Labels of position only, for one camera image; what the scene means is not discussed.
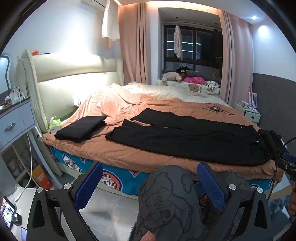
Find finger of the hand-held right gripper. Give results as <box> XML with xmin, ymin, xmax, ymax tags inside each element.
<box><xmin>275</xmin><ymin>158</ymin><xmax>290</xmax><ymax>171</ymax></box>
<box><xmin>282</xmin><ymin>152</ymin><xmax>296</xmax><ymax>163</ymax></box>

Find grey white plush toy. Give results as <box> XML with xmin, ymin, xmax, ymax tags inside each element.
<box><xmin>161</xmin><ymin>71</ymin><xmax>182</xmax><ymax>82</ymax></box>

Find black plush toy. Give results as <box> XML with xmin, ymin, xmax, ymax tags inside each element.
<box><xmin>175</xmin><ymin>66</ymin><xmax>200</xmax><ymax>80</ymax></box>

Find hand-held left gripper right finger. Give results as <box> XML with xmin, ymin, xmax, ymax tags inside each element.
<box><xmin>197</xmin><ymin>162</ymin><xmax>273</xmax><ymax>241</ymax></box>

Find black pants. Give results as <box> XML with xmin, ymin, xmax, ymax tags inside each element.
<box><xmin>258</xmin><ymin>129</ymin><xmax>289</xmax><ymax>160</ymax></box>
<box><xmin>105</xmin><ymin>108</ymin><xmax>278</xmax><ymax>166</ymax></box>
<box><xmin>54</xmin><ymin>115</ymin><xmax>108</xmax><ymax>143</ymax></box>

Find pink curtain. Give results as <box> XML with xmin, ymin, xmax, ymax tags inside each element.
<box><xmin>218</xmin><ymin>10</ymin><xmax>255</xmax><ymax>108</ymax></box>
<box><xmin>118</xmin><ymin>2</ymin><xmax>160</xmax><ymax>85</ymax></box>

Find wavy framed mirror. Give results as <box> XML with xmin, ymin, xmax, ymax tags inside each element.
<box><xmin>0</xmin><ymin>53</ymin><xmax>12</xmax><ymax>93</ymax></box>

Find person's leg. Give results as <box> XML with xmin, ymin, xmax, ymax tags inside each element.
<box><xmin>134</xmin><ymin>164</ymin><xmax>208</xmax><ymax>241</ymax></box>

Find floral hanging garment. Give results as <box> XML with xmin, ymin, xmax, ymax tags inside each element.
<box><xmin>173</xmin><ymin>24</ymin><xmax>183</xmax><ymax>61</ymax></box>

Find smartphone with lit screen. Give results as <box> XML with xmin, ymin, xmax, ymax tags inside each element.
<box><xmin>0</xmin><ymin>196</ymin><xmax>18</xmax><ymax>229</ymax></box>

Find green tissue box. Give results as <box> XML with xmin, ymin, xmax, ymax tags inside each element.
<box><xmin>47</xmin><ymin>116</ymin><xmax>62</xmax><ymax>133</ymax></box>

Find white charger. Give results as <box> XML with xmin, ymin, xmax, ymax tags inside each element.
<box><xmin>10</xmin><ymin>87</ymin><xmax>25</xmax><ymax>105</ymax></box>

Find orange box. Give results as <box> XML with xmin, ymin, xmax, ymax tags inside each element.
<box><xmin>31</xmin><ymin>166</ymin><xmax>55</xmax><ymax>192</ymax></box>

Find white storage shelf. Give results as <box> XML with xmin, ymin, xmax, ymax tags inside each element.
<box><xmin>2</xmin><ymin>139</ymin><xmax>35</xmax><ymax>186</ymax></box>

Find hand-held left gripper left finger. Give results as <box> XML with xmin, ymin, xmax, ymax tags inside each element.
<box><xmin>26</xmin><ymin>161</ymin><xmax>104</xmax><ymax>241</ymax></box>

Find black white spotted plush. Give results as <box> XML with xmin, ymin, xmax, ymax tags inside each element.
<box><xmin>203</xmin><ymin>81</ymin><xmax>221</xmax><ymax>91</ymax></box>

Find white wire rack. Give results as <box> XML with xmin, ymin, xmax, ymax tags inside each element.
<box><xmin>242</xmin><ymin>87</ymin><xmax>258</xmax><ymax>112</ymax></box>

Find white nightstand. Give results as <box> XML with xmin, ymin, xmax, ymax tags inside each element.
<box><xmin>235</xmin><ymin>103</ymin><xmax>262</xmax><ymax>126</ymax></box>

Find person's right hand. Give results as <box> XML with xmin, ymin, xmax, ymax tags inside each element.
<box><xmin>288</xmin><ymin>184</ymin><xmax>296</xmax><ymax>217</ymax></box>

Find white hanging garment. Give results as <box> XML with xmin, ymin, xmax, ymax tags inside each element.
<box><xmin>102</xmin><ymin>0</ymin><xmax>121</xmax><ymax>42</ymax></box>

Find cream quilt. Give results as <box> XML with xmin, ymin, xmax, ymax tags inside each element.
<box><xmin>111</xmin><ymin>81</ymin><xmax>228</xmax><ymax>105</ymax></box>

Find bed with peach duvet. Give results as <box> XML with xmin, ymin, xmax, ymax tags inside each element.
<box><xmin>43</xmin><ymin>89</ymin><xmax>286</xmax><ymax>183</ymax></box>

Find cream padded headboard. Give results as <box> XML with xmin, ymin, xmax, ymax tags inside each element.
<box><xmin>16</xmin><ymin>49</ymin><xmax>125</xmax><ymax>139</ymax></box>

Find dark window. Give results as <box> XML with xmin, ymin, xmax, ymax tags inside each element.
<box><xmin>163</xmin><ymin>23</ymin><xmax>223</xmax><ymax>72</ymax></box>

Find black earphone cable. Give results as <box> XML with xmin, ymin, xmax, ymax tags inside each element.
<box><xmin>199</xmin><ymin>103</ymin><xmax>234</xmax><ymax>115</ymax></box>

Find blue printed bed sheet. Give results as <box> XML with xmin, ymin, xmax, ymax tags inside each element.
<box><xmin>45</xmin><ymin>144</ymin><xmax>275</xmax><ymax>204</ymax></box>

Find blue-grey nightstand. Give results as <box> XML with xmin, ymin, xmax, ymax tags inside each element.
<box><xmin>0</xmin><ymin>96</ymin><xmax>63</xmax><ymax>186</ymax></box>

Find black braided cable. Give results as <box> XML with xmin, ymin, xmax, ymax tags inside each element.
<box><xmin>266</xmin><ymin>137</ymin><xmax>296</xmax><ymax>202</ymax></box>

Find white air conditioner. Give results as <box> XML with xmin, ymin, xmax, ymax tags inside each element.
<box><xmin>89</xmin><ymin>0</ymin><xmax>108</xmax><ymax>10</ymax></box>

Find pink plush toy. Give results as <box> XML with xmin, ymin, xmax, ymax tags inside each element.
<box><xmin>184</xmin><ymin>76</ymin><xmax>206</xmax><ymax>86</ymax></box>

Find white cable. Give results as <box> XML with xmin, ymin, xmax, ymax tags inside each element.
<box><xmin>14</xmin><ymin>87</ymin><xmax>34</xmax><ymax>202</ymax></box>

